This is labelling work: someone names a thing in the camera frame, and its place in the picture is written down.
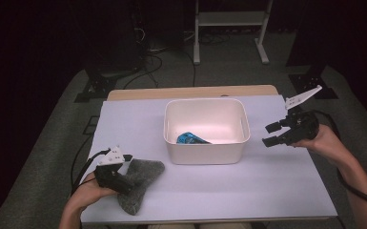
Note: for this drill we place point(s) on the grey fluffy cloth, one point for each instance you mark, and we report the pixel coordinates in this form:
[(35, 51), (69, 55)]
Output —
[(143, 178)]

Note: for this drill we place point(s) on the person's left hand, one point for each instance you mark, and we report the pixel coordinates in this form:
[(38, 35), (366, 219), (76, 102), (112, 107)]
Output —
[(89, 192)]

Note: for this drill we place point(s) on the white plastic bin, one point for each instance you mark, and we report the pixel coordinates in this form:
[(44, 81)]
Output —
[(203, 154)]

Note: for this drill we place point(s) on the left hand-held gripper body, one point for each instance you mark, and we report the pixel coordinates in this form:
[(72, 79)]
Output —
[(108, 176)]

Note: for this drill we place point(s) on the white metal stand frame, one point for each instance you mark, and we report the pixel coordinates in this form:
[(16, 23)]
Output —
[(232, 18)]

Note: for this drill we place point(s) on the person's right hand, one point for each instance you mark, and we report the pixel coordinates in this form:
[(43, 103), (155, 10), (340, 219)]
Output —
[(327, 143)]

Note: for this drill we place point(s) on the black stand base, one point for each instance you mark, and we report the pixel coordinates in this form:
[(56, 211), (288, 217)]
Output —
[(97, 87), (313, 83)]

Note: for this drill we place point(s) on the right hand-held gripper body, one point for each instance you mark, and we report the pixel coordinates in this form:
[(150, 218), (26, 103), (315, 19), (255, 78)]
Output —
[(303, 127)]

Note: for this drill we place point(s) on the blue and black toy car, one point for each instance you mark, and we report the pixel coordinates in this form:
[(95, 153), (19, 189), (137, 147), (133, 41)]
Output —
[(190, 139)]

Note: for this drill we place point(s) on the black floor frame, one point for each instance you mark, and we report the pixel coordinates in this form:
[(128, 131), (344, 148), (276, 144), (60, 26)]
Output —
[(91, 125)]

